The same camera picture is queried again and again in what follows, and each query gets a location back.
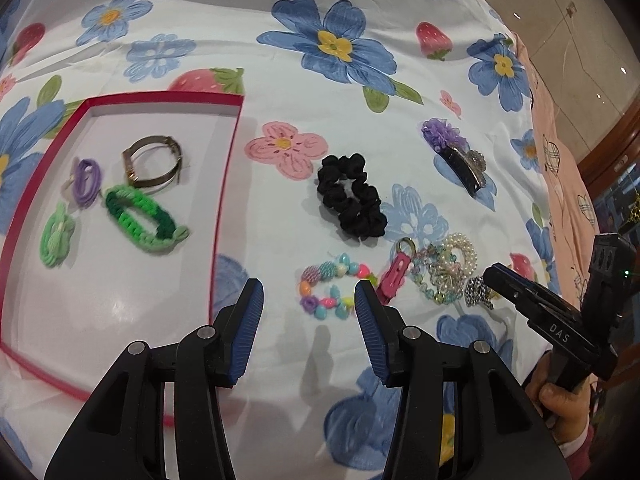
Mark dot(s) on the pink hair clip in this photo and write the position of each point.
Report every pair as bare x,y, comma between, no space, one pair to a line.
393,278

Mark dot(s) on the floral bed sheet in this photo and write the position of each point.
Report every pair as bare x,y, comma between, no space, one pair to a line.
320,77

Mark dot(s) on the pink printed cloth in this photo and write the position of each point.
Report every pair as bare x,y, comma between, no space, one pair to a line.
573,223

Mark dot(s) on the light green hair clip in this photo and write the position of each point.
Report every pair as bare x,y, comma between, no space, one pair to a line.
55,239

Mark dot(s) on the metal wristwatch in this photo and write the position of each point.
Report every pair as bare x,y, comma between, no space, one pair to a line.
152,162

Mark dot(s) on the black scrunchie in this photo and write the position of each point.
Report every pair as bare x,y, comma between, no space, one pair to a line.
345,192

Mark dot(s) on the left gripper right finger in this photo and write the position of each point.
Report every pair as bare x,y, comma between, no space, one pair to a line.
379,327

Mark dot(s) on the right hand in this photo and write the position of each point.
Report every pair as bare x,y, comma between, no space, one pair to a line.
570,408

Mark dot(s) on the purple flower hair claw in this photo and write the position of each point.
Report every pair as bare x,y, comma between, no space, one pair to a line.
447,142

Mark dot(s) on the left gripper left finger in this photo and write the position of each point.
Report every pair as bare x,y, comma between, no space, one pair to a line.
238,325

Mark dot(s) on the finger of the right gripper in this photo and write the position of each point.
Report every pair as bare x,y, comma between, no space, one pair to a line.
521,292

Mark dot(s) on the red jewelry tray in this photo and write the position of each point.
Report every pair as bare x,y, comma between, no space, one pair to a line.
66,324

